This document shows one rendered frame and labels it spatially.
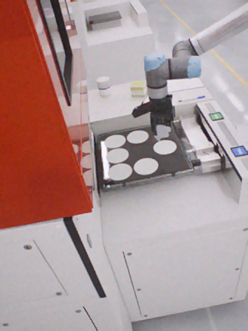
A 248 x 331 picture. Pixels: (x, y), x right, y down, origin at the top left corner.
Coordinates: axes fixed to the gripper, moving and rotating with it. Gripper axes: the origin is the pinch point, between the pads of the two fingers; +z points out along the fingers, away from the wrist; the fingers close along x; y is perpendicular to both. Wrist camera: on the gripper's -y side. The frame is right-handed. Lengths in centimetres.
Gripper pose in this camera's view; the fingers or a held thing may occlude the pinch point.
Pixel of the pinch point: (157, 137)
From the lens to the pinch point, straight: 125.7
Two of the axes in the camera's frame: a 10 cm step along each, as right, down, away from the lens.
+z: 1.5, 7.4, 6.5
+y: 9.3, 1.2, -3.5
